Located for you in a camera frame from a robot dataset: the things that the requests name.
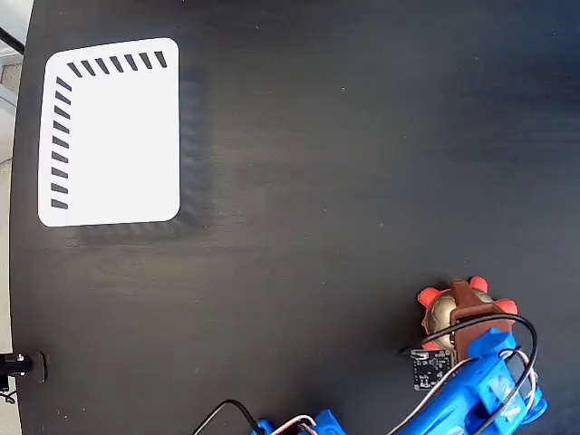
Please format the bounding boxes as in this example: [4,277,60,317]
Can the red turtle toy gold shell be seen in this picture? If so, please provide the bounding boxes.
[416,275,519,353]

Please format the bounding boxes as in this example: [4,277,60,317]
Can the white slotted tray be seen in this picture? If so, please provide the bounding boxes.
[37,37,181,227]

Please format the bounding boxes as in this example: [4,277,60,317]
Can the black table clamp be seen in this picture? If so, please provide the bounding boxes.
[0,351,50,404]

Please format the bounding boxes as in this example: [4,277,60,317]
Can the black bar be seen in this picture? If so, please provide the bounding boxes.
[0,25,26,53]

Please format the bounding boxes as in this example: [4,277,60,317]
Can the black camera cable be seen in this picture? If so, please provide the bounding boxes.
[190,314,539,435]

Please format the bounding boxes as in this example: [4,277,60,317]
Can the thin white servo wire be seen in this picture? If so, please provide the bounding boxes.
[388,347,541,435]

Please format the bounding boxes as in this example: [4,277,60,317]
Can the bare camera circuit board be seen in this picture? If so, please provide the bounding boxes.
[410,346,454,392]

